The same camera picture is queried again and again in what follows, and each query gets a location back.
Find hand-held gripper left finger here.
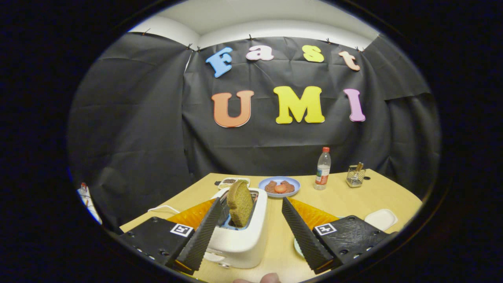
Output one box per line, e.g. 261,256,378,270
118,197,224,275

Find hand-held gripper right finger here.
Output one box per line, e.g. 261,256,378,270
282,197,389,274

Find white toaster cable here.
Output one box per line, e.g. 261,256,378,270
148,205,180,214

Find white toaster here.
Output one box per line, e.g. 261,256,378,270
204,187,268,269

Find white divided condiment tray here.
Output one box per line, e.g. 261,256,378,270
218,177,250,190

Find blue round plate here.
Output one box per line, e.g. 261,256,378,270
258,176,301,198

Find black backdrop cloth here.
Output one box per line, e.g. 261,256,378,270
67,31,441,232

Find metal wire utensil holder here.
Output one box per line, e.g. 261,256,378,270
346,165,366,188

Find brown toasted bread slice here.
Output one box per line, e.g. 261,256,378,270
227,180,253,228

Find clear bottle with red label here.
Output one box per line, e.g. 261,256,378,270
314,147,331,191

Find white rectangular plate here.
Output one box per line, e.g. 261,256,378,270
364,209,398,232

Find white red blue object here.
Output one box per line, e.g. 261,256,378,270
77,182,103,225

